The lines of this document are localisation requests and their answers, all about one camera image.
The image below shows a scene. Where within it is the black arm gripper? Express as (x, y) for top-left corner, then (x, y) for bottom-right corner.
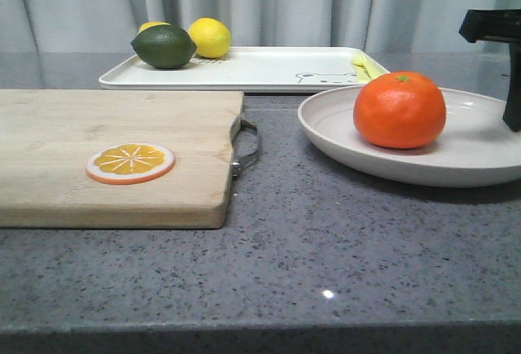
(459, 9), (521, 132)

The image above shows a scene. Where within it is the beige round plate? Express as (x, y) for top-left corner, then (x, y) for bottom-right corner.
(298, 86), (520, 187)

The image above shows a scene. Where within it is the orange mandarin fruit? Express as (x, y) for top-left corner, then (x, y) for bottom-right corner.
(353, 71), (446, 149)

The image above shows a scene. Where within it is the white rectangular tray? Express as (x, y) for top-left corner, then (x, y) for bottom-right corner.
(99, 46), (364, 94)

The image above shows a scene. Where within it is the grey curtain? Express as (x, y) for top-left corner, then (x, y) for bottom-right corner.
(1, 0), (520, 53)

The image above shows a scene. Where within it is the yellow lemon right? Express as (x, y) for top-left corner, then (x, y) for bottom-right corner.
(188, 17), (232, 59)

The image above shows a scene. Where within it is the yellow lemon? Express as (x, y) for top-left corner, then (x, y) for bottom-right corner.
(188, 17), (232, 59)
(138, 21), (169, 33)

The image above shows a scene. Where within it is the green lime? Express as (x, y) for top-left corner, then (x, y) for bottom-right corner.
(130, 24), (196, 69)

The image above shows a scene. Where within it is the yellow lemon left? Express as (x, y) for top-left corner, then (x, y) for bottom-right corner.
(138, 21), (169, 33)

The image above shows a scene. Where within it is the orange slice toy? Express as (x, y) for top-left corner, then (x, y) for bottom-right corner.
(85, 142), (176, 186)

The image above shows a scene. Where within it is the wooden cutting board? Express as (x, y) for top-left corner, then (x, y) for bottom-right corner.
(1, 90), (243, 229)

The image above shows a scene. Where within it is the metal cutting board handle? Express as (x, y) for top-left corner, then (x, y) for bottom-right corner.
(230, 118), (261, 180)

